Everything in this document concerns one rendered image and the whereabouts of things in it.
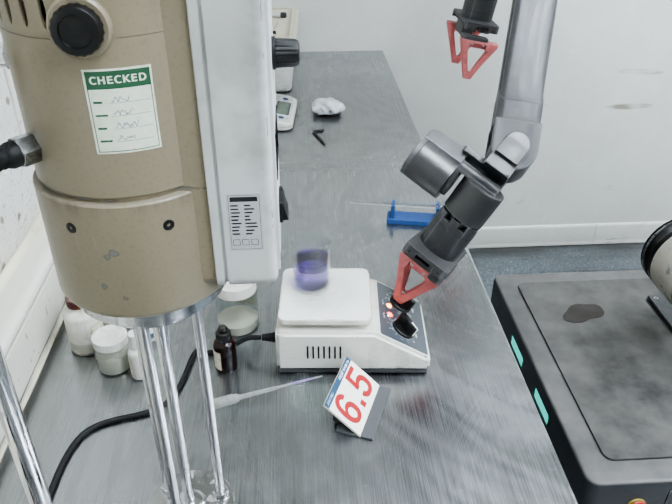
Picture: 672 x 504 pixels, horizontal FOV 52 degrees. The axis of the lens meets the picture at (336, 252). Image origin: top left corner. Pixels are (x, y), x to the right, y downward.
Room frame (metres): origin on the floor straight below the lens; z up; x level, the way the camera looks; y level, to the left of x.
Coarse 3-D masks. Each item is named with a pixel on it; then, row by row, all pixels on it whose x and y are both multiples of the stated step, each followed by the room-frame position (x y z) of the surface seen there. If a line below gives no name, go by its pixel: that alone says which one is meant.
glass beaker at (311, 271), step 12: (300, 240) 0.78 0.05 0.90; (312, 240) 0.79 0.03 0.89; (324, 240) 0.78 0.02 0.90; (300, 252) 0.74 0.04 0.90; (312, 252) 0.74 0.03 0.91; (324, 252) 0.75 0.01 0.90; (300, 264) 0.74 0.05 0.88; (312, 264) 0.74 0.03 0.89; (324, 264) 0.75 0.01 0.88; (300, 276) 0.74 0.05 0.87; (312, 276) 0.74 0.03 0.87; (324, 276) 0.75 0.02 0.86; (300, 288) 0.75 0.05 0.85; (312, 288) 0.74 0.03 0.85; (324, 288) 0.75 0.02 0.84
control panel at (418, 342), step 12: (384, 288) 0.80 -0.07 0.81; (384, 300) 0.77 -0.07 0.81; (384, 312) 0.74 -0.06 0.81; (396, 312) 0.75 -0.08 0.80; (408, 312) 0.77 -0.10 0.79; (420, 312) 0.78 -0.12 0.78; (384, 324) 0.71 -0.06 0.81; (420, 324) 0.75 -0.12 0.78; (396, 336) 0.70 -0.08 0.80; (420, 336) 0.72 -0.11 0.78; (420, 348) 0.70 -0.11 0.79
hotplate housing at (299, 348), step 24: (264, 336) 0.72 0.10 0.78; (288, 336) 0.68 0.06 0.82; (312, 336) 0.68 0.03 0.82; (336, 336) 0.68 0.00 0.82; (360, 336) 0.68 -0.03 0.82; (384, 336) 0.69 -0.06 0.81; (288, 360) 0.68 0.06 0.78; (312, 360) 0.68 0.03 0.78; (336, 360) 0.68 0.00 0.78; (360, 360) 0.68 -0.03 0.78; (384, 360) 0.68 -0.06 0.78; (408, 360) 0.68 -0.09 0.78
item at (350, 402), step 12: (348, 372) 0.65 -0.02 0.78; (360, 372) 0.66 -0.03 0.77; (348, 384) 0.63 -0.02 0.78; (360, 384) 0.64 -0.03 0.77; (372, 384) 0.65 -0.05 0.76; (336, 396) 0.61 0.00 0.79; (348, 396) 0.62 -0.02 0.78; (360, 396) 0.63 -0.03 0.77; (336, 408) 0.59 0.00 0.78; (348, 408) 0.60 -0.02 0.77; (360, 408) 0.61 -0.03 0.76; (348, 420) 0.59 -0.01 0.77; (360, 420) 0.59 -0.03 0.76
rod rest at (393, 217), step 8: (392, 200) 1.11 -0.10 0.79; (392, 208) 1.09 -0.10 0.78; (392, 216) 1.09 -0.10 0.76; (400, 216) 1.09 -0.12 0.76; (408, 216) 1.09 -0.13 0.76; (416, 216) 1.09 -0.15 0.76; (424, 216) 1.09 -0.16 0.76; (432, 216) 1.09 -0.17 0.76; (400, 224) 1.08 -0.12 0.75; (408, 224) 1.08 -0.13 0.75; (416, 224) 1.08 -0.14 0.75; (424, 224) 1.08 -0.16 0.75
